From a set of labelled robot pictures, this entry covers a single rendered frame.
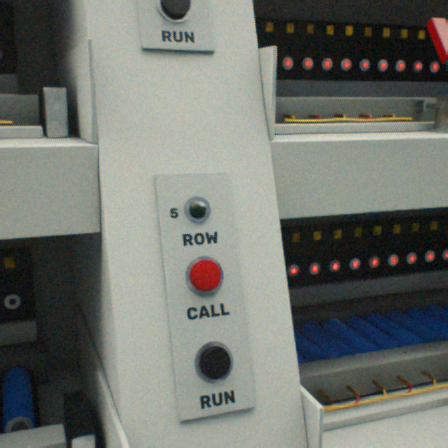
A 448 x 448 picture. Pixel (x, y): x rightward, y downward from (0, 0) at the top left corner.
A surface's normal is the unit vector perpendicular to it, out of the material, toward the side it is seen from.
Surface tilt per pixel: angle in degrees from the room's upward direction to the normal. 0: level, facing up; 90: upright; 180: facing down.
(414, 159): 110
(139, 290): 90
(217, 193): 90
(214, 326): 90
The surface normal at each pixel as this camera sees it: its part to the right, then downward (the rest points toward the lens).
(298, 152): 0.34, 0.20
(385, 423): 0.00, -0.98
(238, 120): 0.32, -0.14
